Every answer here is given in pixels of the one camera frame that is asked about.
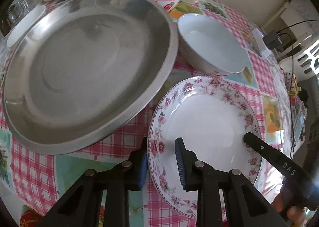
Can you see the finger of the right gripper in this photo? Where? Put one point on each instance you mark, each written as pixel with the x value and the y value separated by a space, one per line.
pixel 294 176

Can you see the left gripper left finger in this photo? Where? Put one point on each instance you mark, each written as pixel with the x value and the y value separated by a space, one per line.
pixel 80 205

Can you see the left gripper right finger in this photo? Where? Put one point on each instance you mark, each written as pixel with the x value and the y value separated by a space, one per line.
pixel 224 198

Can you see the pink floral plate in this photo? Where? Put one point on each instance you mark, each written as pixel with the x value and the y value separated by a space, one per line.
pixel 211 117

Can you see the large steel plate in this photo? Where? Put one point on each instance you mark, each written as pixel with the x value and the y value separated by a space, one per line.
pixel 86 69

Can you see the light blue printed bowl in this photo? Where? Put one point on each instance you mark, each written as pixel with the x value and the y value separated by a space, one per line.
pixel 209 46

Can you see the white square bowl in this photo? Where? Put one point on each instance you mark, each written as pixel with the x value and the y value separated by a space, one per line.
pixel 24 25

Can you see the right hand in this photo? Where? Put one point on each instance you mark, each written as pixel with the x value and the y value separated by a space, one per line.
pixel 291 204

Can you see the checkered picture tablecloth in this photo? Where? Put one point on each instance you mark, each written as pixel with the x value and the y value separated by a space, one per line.
pixel 39 179

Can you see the colourful candy pack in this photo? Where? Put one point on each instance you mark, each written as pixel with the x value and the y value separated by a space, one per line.
pixel 291 85

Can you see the white cabinet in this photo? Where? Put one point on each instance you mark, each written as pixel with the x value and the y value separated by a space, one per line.
pixel 298 31

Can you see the black power adapter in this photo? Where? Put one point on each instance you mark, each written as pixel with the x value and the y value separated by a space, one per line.
pixel 272 40

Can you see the white box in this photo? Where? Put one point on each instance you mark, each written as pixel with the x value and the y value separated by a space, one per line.
pixel 258 35

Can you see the clear drinking glass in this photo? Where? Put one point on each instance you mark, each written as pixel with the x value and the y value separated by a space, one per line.
pixel 20 9

